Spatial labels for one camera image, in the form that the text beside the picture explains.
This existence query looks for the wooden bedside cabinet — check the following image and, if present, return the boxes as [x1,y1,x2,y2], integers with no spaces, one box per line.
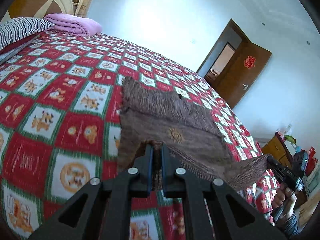
[261,132,293,168]

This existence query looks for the red double happiness sticker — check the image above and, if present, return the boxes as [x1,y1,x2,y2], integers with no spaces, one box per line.
[244,55,256,69]

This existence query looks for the grey striped pillow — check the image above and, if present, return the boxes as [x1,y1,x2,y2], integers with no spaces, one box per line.
[0,17,54,50]

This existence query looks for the folded pink blanket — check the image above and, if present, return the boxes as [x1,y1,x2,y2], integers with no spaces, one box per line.
[44,14,103,37]

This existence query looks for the brown wooden door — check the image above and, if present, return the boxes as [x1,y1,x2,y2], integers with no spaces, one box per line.
[215,39,273,110]

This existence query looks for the brown knitted sweater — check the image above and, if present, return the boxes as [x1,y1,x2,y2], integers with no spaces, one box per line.
[117,77,267,191]

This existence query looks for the cream wooden headboard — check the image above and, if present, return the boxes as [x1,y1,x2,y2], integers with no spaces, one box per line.
[1,0,74,23]

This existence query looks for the right hand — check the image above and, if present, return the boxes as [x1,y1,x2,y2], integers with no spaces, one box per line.
[272,184,297,225]

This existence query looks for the silver door handle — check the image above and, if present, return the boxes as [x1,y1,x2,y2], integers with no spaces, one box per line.
[242,83,249,91]

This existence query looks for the red checkered cartoon bedspread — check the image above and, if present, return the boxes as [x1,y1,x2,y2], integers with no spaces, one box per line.
[1,30,262,239]

